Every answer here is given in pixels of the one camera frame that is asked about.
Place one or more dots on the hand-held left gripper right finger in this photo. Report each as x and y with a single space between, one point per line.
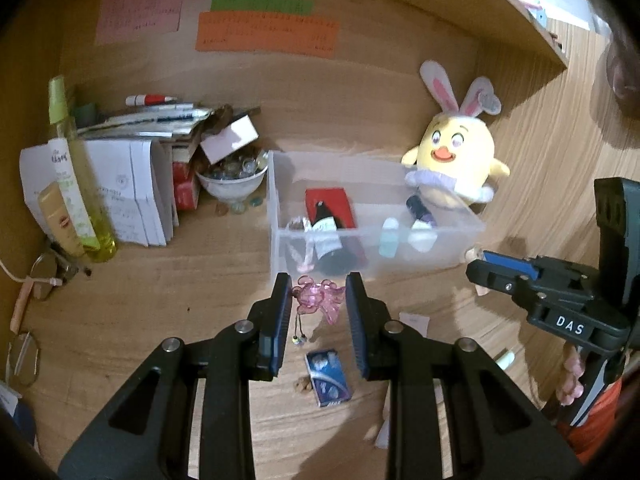
357 330

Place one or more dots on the mint green stick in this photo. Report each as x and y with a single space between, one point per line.
389 240

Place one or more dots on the orange cream tube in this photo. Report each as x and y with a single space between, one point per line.
57 215

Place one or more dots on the round eyeglasses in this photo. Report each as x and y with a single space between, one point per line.
22 360

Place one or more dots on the green paper note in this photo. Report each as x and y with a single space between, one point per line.
260 3

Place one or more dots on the small white cardboard box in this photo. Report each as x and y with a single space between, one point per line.
230 140

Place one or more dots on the folded eyeglasses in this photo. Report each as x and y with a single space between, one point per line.
62 262

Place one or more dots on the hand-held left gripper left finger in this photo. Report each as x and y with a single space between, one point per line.
280 330

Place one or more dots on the purple cosmetic bottle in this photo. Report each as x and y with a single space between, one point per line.
422 215

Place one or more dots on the pink paper note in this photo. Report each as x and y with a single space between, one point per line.
140 12

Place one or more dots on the pale mint stick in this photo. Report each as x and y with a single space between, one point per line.
505 360

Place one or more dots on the white product box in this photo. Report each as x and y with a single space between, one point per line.
35 170

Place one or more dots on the white pink paper packet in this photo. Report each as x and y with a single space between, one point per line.
415 322

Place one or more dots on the orange cloth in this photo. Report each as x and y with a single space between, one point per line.
600 420

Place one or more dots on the orange paper note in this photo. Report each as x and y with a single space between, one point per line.
265 35

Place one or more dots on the clear plastic drawer box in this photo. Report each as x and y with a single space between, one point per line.
440 252

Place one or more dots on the dark blue box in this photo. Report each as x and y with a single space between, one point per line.
20 420

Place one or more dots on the folded white papers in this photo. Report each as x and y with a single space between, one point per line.
135 190

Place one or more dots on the small blue box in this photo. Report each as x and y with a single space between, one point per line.
327 377

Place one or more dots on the dark green spray bottle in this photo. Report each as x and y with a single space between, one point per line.
327 240

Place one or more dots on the yellow green spray bottle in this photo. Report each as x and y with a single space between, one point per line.
95 220

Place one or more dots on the red box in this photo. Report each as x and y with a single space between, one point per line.
187 192

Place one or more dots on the wooden shelf board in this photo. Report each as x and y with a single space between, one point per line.
525 25

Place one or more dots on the red packet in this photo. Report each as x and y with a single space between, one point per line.
335 200

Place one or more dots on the beige stick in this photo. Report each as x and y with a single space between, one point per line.
20 310

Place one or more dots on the dark brown round object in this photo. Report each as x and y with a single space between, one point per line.
615 100

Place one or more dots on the person's right hand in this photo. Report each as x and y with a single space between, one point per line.
570 375

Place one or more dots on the yellow chick plush toy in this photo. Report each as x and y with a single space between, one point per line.
460 145

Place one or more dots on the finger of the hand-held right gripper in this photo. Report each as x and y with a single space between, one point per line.
510 261
500 282

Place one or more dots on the red white marker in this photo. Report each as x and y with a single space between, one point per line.
150 99

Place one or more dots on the loose brown stone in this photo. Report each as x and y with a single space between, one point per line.
222 208

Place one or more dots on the loose pale stone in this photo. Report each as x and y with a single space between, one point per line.
239 206

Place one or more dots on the stack of books and papers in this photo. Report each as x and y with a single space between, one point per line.
150 120

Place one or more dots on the white bowl of stones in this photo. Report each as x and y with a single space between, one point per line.
232 185

